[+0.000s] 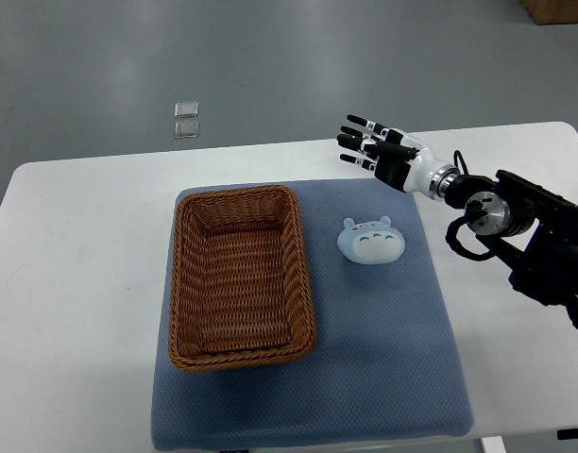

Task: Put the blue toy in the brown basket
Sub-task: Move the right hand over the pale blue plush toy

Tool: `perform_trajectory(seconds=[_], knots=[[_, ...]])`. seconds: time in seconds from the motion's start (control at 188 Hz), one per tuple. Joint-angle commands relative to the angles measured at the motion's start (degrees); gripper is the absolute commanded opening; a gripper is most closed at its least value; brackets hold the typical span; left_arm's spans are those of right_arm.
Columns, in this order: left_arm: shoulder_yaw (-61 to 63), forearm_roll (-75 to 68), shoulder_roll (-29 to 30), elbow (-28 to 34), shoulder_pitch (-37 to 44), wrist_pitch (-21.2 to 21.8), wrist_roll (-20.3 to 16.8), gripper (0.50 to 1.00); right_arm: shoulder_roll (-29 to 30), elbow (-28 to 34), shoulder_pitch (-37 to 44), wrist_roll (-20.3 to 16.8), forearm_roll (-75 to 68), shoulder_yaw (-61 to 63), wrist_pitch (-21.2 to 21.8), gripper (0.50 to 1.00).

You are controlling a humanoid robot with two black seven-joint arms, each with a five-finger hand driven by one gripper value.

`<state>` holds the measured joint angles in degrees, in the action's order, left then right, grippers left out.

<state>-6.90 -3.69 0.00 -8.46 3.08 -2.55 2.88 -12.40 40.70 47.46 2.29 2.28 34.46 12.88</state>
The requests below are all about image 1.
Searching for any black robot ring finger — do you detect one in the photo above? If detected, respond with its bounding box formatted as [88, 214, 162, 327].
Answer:
[340, 126, 388, 142]

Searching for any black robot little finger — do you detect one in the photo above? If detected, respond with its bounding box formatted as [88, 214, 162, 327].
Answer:
[347, 114, 389, 135]

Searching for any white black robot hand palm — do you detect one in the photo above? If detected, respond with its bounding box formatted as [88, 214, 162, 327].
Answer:
[374, 128, 454, 198]

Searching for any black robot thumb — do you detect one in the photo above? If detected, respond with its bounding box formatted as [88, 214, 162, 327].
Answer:
[364, 142, 419, 159]

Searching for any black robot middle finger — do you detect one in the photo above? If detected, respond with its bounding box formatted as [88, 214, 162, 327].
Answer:
[336, 133, 378, 152]

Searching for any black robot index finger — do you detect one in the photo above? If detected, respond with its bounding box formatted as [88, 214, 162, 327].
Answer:
[339, 154, 376, 171]

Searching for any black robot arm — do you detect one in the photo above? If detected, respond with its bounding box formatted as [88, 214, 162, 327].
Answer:
[336, 114, 578, 329]

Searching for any light blue plush toy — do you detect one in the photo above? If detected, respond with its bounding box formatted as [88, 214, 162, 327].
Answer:
[337, 216, 405, 265]

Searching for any brown wicker basket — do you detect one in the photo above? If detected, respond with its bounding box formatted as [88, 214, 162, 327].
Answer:
[168, 185, 317, 372]

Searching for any lower floor metal plate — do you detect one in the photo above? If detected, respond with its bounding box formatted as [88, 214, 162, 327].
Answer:
[174, 120, 199, 139]

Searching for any floor metal plate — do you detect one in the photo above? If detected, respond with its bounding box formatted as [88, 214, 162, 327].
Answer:
[174, 120, 199, 139]
[174, 101, 199, 118]

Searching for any upper floor metal plate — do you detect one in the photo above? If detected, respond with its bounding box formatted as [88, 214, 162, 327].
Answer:
[174, 101, 199, 118]

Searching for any blue quilted mat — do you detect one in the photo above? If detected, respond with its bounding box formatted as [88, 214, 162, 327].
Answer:
[151, 178, 473, 451]

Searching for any brown cardboard box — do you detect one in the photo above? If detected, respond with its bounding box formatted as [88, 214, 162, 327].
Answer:
[521, 0, 578, 25]

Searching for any white table leg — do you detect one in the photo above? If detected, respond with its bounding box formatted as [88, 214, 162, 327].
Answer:
[480, 436, 506, 453]

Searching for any black object at table edge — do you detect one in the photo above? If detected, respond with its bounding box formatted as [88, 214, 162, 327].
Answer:
[556, 428, 578, 441]

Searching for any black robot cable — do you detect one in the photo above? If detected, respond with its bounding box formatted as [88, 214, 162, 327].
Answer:
[446, 149, 501, 261]

